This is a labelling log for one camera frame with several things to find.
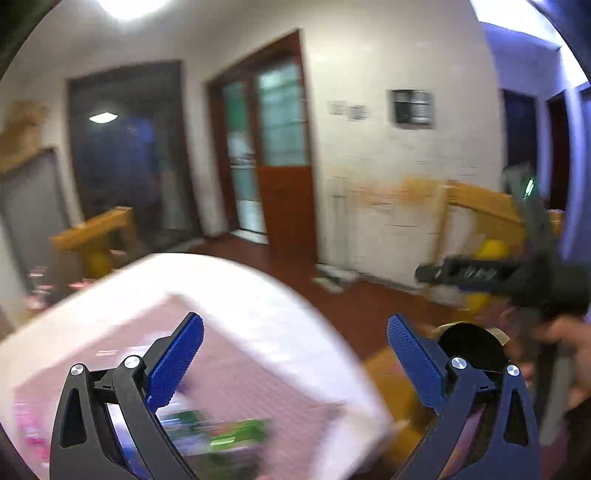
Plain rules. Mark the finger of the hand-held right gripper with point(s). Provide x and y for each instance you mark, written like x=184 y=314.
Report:
x=461 y=273

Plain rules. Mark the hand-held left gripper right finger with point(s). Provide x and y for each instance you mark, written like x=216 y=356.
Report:
x=415 y=364

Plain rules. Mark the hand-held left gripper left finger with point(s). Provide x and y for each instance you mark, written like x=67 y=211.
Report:
x=178 y=360

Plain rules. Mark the round black trash bin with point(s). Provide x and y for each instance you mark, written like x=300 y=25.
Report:
x=471 y=346

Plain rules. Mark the person's right hand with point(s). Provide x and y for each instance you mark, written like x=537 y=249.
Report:
x=575 y=350

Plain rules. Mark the yellow chair cushion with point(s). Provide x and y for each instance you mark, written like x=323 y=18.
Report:
x=489 y=251
x=100 y=264

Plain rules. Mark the pink striped table mat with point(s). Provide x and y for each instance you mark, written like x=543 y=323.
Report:
x=240 y=364

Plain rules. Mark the wooden dining chair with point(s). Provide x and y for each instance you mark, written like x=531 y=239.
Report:
x=92 y=228
x=485 y=203

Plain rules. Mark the green snack packet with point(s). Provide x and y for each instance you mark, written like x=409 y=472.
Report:
x=231 y=431

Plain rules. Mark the floor scale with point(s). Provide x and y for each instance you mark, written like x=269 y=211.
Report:
x=333 y=278

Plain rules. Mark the wooden door with glass panes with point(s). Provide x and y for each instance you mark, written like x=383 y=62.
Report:
x=281 y=194

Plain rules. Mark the dark sliding glass door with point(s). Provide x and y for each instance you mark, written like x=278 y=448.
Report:
x=129 y=152

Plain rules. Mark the grey cabinet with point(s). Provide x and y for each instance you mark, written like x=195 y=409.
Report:
x=27 y=207

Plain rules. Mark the cardboard box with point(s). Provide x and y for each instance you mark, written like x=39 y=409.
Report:
x=21 y=129

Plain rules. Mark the white wall pipes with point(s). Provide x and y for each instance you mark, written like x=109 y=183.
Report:
x=339 y=221

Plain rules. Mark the grey wall intercom panel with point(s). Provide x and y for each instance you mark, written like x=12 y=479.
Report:
x=412 y=107

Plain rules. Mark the white wall switch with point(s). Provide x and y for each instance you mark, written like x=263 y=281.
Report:
x=336 y=107

